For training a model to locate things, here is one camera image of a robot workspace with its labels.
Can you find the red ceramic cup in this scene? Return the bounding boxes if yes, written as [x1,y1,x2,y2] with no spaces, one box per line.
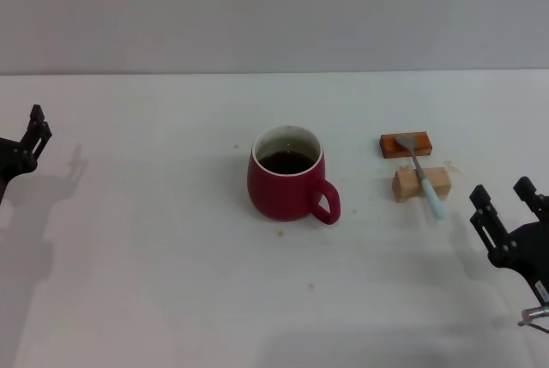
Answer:
[246,124,342,226]

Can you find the light wooden arch block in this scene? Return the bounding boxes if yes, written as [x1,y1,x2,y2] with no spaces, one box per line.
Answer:
[392,166,453,204]

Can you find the grey cable with plug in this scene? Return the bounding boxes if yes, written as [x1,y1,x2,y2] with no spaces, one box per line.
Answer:
[516,304,549,335]

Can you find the orange-brown wooden block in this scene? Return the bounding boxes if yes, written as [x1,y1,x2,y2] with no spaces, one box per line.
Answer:
[379,130,433,159]

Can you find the blue handled metal spoon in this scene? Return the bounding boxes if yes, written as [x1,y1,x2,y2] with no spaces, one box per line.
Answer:
[394,135,447,220]

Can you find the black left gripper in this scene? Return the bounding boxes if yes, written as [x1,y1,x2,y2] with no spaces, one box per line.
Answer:
[0,104,53,207]

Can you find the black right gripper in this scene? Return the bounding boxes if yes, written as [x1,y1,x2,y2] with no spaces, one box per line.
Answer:
[468,176,549,305]

